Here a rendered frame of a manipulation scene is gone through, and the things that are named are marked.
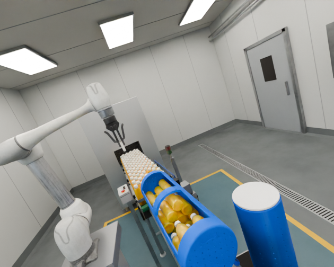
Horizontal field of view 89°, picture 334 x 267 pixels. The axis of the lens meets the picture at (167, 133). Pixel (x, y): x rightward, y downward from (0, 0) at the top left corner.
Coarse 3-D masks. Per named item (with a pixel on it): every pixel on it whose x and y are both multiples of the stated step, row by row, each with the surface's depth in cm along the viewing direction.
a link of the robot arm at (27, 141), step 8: (88, 104) 110; (72, 112) 106; (80, 112) 109; (88, 112) 113; (56, 120) 98; (64, 120) 100; (72, 120) 105; (40, 128) 93; (48, 128) 94; (56, 128) 97; (16, 136) 90; (24, 136) 90; (32, 136) 91; (40, 136) 93; (24, 144) 90; (32, 144) 92
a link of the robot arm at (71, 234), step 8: (72, 216) 105; (80, 216) 113; (64, 224) 99; (72, 224) 100; (80, 224) 103; (88, 224) 113; (56, 232) 97; (64, 232) 96; (72, 232) 98; (80, 232) 101; (88, 232) 108; (56, 240) 96; (64, 240) 96; (72, 240) 97; (80, 240) 99; (88, 240) 104; (64, 248) 96; (72, 248) 97; (80, 248) 99; (88, 248) 102; (72, 256) 97; (80, 256) 99
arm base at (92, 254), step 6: (96, 240) 114; (96, 246) 109; (90, 252) 103; (96, 252) 105; (84, 258) 100; (90, 258) 101; (96, 258) 101; (72, 264) 99; (78, 264) 98; (84, 264) 99
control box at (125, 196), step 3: (126, 186) 174; (120, 189) 173; (123, 189) 170; (126, 189) 169; (120, 192) 167; (123, 192) 164; (126, 192) 162; (129, 192) 166; (120, 195) 161; (123, 195) 162; (126, 195) 163; (129, 195) 164; (120, 198) 161; (123, 198) 162; (126, 198) 163; (129, 198) 164; (132, 198) 165; (123, 201) 162; (126, 201) 163; (123, 204) 162
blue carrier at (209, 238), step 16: (160, 176) 156; (144, 192) 152; (160, 224) 99; (208, 224) 75; (224, 224) 78; (192, 240) 71; (208, 240) 74; (224, 240) 77; (176, 256) 78; (192, 256) 71; (208, 256) 74; (224, 256) 77
